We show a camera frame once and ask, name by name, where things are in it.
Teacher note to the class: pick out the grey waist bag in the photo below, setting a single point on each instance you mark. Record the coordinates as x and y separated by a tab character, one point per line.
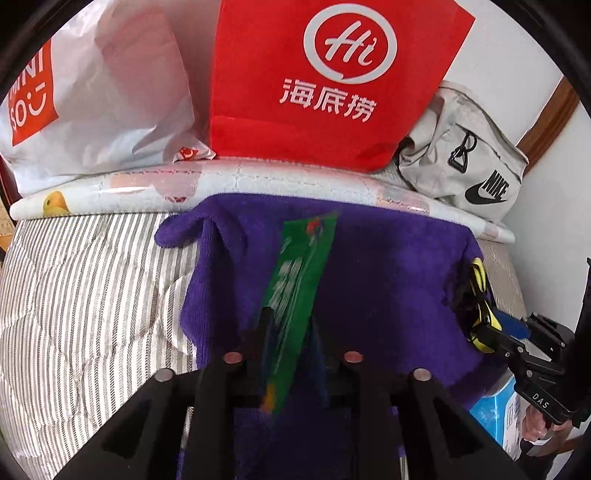
443	157

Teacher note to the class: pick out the blue and white box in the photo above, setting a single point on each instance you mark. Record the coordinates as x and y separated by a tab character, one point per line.
496	415

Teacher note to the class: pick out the patterned pillow with duck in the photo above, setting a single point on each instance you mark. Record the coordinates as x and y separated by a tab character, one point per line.
258	177

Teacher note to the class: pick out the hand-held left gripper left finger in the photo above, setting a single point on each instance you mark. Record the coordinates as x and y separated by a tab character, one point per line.
257	344

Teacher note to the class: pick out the person's right hand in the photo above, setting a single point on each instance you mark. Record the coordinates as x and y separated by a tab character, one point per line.
533	434

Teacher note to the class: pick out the wooden door frame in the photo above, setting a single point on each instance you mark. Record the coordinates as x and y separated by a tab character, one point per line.
549	124

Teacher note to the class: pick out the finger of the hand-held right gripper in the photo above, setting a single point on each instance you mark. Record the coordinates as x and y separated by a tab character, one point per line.
503	344
547	334

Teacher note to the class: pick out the white plastic shopping bag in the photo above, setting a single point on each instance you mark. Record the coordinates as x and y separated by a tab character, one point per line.
115	92

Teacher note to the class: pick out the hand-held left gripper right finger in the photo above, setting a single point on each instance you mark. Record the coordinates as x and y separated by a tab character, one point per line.
337	369

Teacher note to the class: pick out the striped quilt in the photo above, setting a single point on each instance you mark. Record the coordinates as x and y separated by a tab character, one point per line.
92	300

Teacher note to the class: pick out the person's right forearm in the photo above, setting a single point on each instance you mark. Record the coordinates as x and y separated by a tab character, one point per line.
551	466

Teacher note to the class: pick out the red paper bag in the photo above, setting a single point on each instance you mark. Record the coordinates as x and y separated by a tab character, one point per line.
277	129

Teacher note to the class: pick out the purple towel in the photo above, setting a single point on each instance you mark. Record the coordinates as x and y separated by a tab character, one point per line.
392	277

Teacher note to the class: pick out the wooden nightstand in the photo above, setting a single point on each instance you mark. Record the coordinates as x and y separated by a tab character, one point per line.
5	237

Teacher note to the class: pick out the green snack packet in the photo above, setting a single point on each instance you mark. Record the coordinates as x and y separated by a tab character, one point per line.
300	286

